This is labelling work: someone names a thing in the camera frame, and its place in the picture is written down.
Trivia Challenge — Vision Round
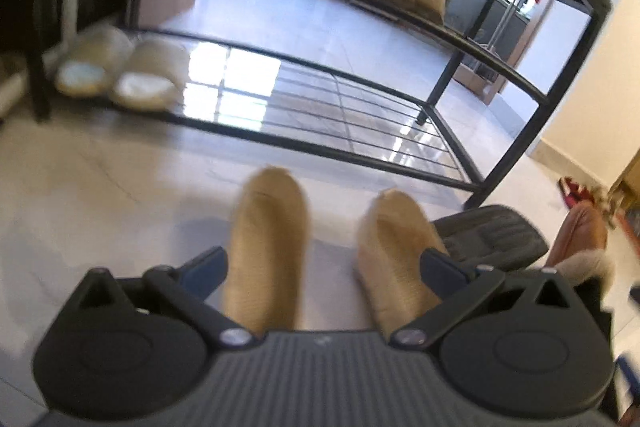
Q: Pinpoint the red fluffy slipper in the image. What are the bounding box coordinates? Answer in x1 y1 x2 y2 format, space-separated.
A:
560 177 601 210

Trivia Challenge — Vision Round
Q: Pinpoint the black slipper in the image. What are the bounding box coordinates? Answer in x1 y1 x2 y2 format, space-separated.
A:
432 205 549 273

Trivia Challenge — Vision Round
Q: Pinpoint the wooden glass cabinet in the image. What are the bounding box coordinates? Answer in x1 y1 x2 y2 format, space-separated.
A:
445 0 556 105

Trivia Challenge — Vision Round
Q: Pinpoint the tan fuzzy slipper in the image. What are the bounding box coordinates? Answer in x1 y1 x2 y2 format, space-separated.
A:
354 189 451 338
221 166 311 338

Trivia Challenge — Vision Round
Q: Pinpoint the cream open-toe slipper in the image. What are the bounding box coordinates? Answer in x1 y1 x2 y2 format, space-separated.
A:
54 24 135 98
111 38 193 112

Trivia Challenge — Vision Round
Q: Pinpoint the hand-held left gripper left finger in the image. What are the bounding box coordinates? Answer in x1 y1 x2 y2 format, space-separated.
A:
72 246 253 350

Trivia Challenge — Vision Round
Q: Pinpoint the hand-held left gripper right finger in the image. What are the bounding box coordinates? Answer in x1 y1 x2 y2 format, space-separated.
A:
390 248 581 350

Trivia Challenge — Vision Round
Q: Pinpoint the brown fur-lined slipper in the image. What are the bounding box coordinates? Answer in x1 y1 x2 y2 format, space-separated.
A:
545 202 616 285

